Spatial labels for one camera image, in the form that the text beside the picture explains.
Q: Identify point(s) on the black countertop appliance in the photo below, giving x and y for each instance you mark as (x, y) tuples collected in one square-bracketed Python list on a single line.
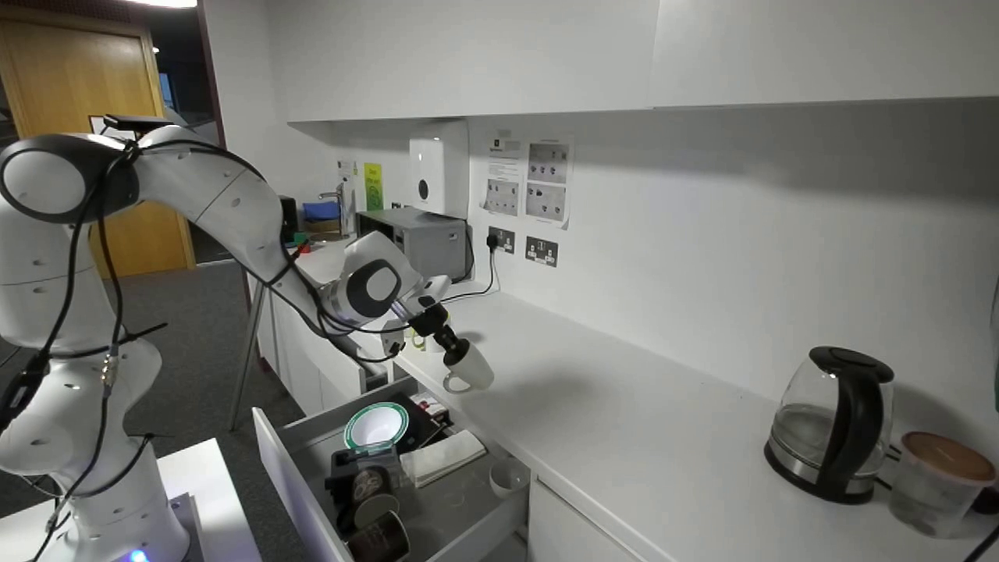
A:
[(287, 219)]

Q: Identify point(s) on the white paper towel dispenser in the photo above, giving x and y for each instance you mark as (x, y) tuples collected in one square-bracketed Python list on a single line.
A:
[(427, 173)]

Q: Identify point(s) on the black mug with script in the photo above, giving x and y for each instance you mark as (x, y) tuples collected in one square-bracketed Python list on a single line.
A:
[(379, 534)]

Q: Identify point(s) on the silver microwave oven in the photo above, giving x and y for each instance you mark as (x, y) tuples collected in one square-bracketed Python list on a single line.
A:
[(437, 246)]

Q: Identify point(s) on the green rimmed white plate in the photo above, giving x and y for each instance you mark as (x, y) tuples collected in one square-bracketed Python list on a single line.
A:
[(376, 427)]

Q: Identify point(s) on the double wall socket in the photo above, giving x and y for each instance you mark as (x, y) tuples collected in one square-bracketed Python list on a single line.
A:
[(541, 252), (500, 237)]

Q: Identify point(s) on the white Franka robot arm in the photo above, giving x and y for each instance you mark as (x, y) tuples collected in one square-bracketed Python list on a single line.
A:
[(64, 292)]

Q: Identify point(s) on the white kitchen counter unit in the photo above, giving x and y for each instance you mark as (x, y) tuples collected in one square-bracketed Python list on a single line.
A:
[(627, 437)]

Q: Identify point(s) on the white robot stand table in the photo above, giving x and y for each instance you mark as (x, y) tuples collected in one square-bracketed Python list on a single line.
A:
[(214, 501)]

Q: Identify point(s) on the white wall cabinets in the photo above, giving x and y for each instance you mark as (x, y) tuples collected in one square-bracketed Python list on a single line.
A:
[(627, 50)]

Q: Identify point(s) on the black camera on mount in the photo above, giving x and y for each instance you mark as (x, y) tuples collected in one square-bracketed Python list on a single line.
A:
[(134, 121)]

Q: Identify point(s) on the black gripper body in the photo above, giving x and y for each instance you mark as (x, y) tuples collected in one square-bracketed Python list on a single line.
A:
[(427, 318)]

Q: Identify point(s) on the glass electric kettle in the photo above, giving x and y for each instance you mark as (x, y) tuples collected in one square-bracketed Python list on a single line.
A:
[(863, 437)]

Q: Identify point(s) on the tall white instruction notice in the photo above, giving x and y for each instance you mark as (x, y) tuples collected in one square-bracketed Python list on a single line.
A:
[(505, 196)]

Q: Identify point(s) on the yellow green notice sheet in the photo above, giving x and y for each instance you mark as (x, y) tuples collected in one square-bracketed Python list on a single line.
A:
[(373, 188)]

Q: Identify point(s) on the white paper pouch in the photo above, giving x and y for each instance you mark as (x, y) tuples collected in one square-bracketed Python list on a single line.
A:
[(447, 456)]

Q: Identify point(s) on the white tub brown lid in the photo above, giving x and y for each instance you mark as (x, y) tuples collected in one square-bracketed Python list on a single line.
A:
[(942, 484)]

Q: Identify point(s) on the wooden door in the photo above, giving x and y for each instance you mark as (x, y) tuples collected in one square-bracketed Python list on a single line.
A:
[(64, 72)]

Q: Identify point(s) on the blue box stack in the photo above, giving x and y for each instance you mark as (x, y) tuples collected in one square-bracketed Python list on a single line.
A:
[(319, 219)]

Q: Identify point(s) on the small white mug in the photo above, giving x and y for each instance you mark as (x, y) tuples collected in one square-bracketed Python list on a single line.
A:
[(506, 475)]

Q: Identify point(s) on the plain white mug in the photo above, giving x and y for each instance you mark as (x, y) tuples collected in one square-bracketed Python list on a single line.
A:
[(468, 371)]

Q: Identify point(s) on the small picture notice sheet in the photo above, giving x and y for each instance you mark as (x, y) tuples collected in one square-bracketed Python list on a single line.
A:
[(546, 164), (546, 205)]

